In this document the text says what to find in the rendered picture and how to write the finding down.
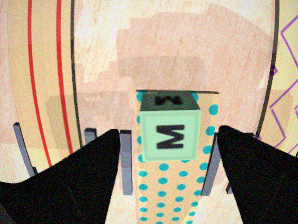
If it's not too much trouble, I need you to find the beige strip with teal dots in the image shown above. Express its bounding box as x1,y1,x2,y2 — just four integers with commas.
136,89,220,224

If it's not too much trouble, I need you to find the light green letter cube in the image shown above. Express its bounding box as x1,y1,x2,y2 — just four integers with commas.
140,92,201,163

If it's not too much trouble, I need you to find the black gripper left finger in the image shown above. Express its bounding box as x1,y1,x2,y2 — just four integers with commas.
0,128,121,224

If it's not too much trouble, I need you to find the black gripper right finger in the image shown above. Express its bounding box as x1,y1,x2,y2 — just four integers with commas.
217,125,298,224

